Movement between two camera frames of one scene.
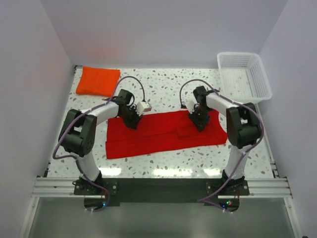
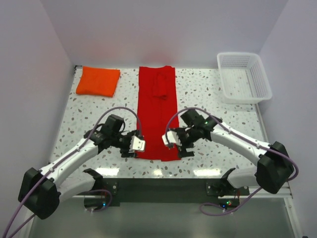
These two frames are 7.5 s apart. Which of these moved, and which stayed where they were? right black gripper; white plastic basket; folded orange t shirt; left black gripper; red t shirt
Moved: red t shirt; right black gripper; left black gripper
Stayed: folded orange t shirt; white plastic basket
